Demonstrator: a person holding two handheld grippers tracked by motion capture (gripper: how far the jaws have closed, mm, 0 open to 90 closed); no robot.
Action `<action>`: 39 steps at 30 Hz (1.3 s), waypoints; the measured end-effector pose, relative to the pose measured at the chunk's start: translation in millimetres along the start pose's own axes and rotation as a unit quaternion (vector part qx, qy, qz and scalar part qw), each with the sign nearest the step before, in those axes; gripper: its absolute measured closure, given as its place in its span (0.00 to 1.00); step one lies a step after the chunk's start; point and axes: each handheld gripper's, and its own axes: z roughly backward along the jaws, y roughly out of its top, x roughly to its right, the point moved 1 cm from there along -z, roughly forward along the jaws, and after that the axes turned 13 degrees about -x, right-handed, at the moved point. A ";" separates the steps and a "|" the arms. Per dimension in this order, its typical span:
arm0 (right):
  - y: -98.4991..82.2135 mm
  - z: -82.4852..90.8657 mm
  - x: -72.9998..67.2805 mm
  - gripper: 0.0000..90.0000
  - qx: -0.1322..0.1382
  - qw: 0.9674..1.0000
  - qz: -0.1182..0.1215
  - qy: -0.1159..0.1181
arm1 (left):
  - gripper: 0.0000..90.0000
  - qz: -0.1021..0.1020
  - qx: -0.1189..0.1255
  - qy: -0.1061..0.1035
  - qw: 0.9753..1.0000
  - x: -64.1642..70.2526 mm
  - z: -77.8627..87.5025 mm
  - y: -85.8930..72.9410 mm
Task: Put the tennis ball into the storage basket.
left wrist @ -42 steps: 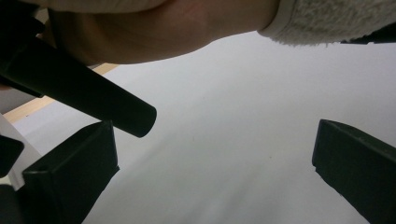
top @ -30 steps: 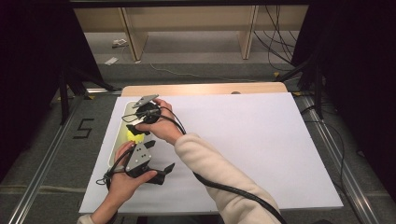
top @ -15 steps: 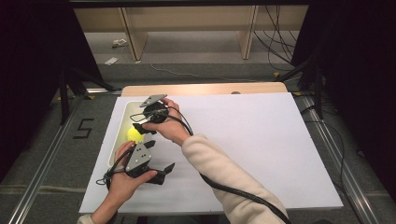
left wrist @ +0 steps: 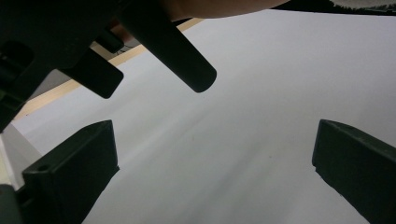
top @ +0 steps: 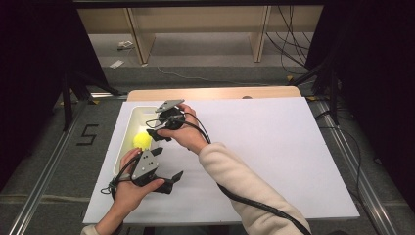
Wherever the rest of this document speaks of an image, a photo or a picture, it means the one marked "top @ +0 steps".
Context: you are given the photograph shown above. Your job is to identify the person's left hand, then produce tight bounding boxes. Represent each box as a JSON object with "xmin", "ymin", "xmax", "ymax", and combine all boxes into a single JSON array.
[{"xmin": 112, "ymin": 147, "xmax": 166, "ymax": 215}]

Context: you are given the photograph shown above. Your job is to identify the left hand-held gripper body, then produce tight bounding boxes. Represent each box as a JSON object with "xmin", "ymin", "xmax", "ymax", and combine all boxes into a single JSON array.
[{"xmin": 130, "ymin": 150, "xmax": 161, "ymax": 188}]

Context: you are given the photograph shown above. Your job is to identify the person's right hand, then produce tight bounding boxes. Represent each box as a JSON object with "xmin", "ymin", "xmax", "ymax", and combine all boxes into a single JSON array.
[{"xmin": 156, "ymin": 103, "xmax": 210, "ymax": 155}]

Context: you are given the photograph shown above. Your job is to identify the black metal stand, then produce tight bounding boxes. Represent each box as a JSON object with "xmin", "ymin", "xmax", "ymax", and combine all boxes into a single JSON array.
[
  {"xmin": 60, "ymin": 70, "xmax": 122, "ymax": 131},
  {"xmin": 289, "ymin": 62, "xmax": 341, "ymax": 126}
]

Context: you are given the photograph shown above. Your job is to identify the yellow tennis ball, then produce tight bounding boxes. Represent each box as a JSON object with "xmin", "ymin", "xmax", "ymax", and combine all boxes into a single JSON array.
[{"xmin": 132, "ymin": 131, "xmax": 153, "ymax": 152}]

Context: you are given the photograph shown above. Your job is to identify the white floor cable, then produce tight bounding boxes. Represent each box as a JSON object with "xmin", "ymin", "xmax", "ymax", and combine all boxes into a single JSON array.
[{"xmin": 156, "ymin": 66, "xmax": 272, "ymax": 88}]

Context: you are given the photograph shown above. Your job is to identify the thin black floor cable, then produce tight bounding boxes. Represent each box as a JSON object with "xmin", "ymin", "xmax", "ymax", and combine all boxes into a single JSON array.
[{"xmin": 314, "ymin": 111, "xmax": 378, "ymax": 226}]

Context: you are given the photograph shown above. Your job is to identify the white board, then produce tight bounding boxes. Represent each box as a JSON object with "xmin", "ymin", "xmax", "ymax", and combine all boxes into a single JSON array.
[{"xmin": 82, "ymin": 97, "xmax": 361, "ymax": 226}]

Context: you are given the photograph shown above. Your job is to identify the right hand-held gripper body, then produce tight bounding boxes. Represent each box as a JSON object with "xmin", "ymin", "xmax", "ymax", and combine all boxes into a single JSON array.
[{"xmin": 155, "ymin": 99, "xmax": 186, "ymax": 131}]

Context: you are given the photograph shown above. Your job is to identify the small white device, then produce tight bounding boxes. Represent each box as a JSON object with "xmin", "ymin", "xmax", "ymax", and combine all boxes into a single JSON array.
[{"xmin": 116, "ymin": 40, "xmax": 135, "ymax": 51}]

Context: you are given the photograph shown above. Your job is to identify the black hanging cables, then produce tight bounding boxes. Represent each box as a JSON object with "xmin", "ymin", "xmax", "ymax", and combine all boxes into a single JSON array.
[{"xmin": 265, "ymin": 5, "xmax": 315, "ymax": 76}]

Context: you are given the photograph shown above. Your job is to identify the white plastic bin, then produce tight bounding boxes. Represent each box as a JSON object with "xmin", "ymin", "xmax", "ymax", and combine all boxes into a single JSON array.
[{"xmin": 113, "ymin": 106, "xmax": 164, "ymax": 176}]

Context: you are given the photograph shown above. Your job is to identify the hand-held gripper cable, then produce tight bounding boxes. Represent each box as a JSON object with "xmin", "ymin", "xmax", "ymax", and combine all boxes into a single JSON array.
[
  {"xmin": 145, "ymin": 112, "xmax": 312, "ymax": 235},
  {"xmin": 100, "ymin": 156, "xmax": 141, "ymax": 198}
]

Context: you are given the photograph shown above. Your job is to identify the wooden table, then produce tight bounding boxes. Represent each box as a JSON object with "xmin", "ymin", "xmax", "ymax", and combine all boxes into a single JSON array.
[{"xmin": 126, "ymin": 85, "xmax": 302, "ymax": 102}]

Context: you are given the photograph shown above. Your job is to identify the aluminium floor rail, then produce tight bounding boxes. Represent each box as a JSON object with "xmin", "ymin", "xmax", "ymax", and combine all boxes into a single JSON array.
[
  {"xmin": 313, "ymin": 99, "xmax": 398, "ymax": 235},
  {"xmin": 8, "ymin": 92, "xmax": 129, "ymax": 235}
]

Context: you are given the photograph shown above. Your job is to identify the right hand-held gripper cable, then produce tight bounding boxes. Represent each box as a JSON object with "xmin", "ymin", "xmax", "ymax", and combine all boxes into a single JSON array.
[{"xmin": 145, "ymin": 112, "xmax": 312, "ymax": 235}]

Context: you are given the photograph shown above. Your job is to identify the dark curtain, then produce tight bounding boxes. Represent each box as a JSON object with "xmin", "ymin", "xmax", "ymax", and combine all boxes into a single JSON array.
[
  {"xmin": 0, "ymin": 0, "xmax": 110, "ymax": 192},
  {"xmin": 305, "ymin": 0, "xmax": 415, "ymax": 205}
]

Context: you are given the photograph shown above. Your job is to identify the left hand-held gripper cable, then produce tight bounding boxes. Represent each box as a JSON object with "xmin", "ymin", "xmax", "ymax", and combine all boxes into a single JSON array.
[{"xmin": 100, "ymin": 156, "xmax": 141, "ymax": 198}]

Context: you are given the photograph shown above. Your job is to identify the wooden shelf unit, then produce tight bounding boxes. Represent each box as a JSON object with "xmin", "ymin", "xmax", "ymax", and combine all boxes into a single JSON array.
[{"xmin": 77, "ymin": 5, "xmax": 324, "ymax": 65}]

